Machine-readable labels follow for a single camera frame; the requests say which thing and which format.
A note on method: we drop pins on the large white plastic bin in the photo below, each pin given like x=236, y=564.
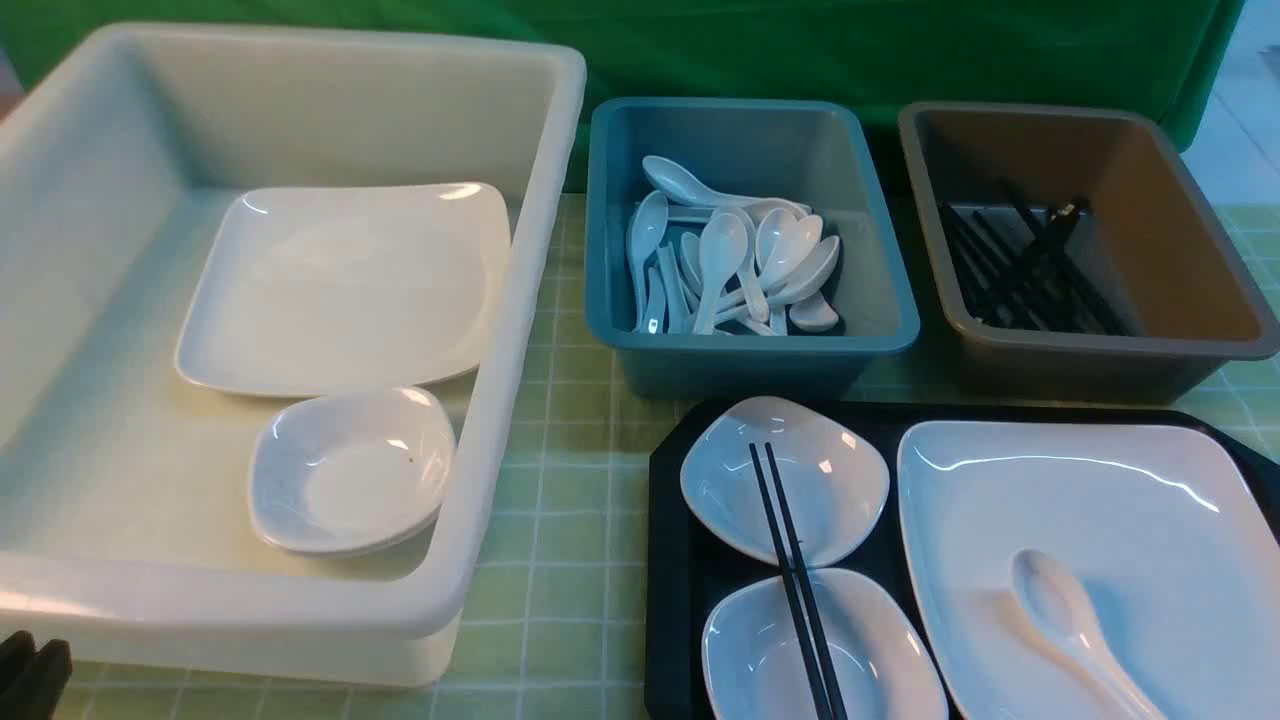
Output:
x=136, y=128

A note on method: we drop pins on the white bowl tray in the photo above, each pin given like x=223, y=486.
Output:
x=836, y=483
x=753, y=667

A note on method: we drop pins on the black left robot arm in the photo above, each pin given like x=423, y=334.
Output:
x=33, y=679

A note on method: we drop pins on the black serving tray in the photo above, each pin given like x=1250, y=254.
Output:
x=690, y=570

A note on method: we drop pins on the white square plate in bin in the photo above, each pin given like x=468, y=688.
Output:
x=313, y=291

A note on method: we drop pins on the large white rice plate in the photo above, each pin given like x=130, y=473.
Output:
x=1156, y=521

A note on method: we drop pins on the black chopsticks pile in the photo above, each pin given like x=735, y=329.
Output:
x=1036, y=288

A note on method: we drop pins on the green checkered tablecloth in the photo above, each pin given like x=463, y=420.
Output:
x=560, y=520

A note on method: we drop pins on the teal plastic bin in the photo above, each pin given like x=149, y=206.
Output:
x=810, y=152

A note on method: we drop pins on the grey brown plastic bin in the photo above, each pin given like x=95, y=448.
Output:
x=1150, y=242

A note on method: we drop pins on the green backdrop cloth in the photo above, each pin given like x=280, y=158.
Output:
x=1156, y=59

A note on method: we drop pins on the small white bowl in bin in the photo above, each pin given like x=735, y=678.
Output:
x=342, y=475

